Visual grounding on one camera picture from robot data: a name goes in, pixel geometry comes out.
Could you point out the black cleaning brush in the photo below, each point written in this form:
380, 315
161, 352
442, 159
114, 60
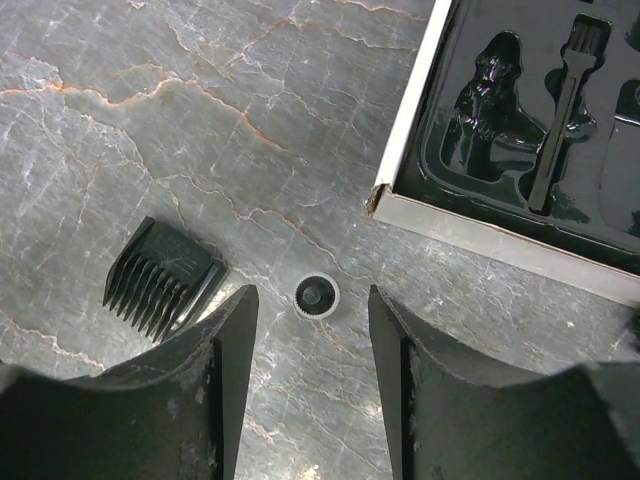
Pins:
580, 56

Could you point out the small oil bottle black cap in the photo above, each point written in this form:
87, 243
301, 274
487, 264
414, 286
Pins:
316, 296

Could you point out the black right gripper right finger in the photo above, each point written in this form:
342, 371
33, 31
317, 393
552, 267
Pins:
453, 412

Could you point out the black comb guard attachment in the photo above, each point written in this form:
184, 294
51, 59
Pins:
161, 281

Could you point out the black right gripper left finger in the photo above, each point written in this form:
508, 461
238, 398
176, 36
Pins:
173, 412

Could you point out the white box with black tray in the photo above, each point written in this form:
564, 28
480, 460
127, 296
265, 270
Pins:
461, 157

